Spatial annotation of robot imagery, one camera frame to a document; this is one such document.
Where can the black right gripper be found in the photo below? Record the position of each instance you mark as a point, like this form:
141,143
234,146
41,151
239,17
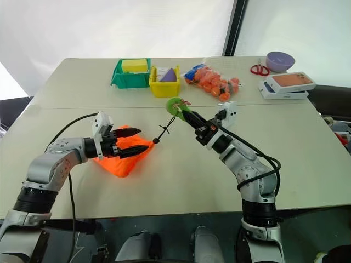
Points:
206,134

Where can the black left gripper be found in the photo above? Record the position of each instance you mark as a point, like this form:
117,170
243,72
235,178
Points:
109,146

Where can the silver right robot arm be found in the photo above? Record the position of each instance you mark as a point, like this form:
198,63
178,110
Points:
252,170

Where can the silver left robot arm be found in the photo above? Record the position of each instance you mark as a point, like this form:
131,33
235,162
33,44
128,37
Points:
41,167

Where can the orange fabric pouch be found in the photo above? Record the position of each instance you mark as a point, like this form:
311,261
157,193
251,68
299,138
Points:
123,167

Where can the clear bag of orange items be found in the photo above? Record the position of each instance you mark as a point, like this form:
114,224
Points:
211,82

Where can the yellow plastic bin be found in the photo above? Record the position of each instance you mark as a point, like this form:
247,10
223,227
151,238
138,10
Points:
164,89

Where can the purple cone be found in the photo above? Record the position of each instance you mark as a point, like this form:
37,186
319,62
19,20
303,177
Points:
168,76

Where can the small white printed box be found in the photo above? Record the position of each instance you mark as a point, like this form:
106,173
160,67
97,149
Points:
161,71

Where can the green plastic bin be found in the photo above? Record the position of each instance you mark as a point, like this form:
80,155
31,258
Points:
129,80

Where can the yellow sponge block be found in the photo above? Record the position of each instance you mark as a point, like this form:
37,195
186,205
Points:
134,65

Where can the white box with blue side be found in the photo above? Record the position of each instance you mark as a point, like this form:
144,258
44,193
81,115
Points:
274,94

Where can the white box with orange picture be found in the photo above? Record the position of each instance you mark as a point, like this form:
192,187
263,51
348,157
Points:
290,80

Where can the purple bowl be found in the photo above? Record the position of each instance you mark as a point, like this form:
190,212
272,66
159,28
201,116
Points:
280,61

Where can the grey rounded shape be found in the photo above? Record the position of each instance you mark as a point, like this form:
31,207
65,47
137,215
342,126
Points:
133,246
207,243

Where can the dark shadowed object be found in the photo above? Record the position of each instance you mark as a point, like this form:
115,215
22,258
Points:
13,112

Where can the black bulky object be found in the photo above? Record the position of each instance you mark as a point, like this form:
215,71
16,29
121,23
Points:
334,101

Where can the pile of mixed clutter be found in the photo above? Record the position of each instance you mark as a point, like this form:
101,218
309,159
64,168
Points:
340,134

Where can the black rounded shape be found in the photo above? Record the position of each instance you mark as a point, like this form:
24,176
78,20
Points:
338,254

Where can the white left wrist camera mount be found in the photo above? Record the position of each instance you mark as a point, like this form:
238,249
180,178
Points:
102,123

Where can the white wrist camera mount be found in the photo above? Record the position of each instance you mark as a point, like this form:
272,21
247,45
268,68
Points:
229,112
102,123

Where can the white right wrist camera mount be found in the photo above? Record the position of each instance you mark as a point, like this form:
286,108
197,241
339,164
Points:
229,112

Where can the black vertical post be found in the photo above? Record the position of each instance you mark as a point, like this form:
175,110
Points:
233,33

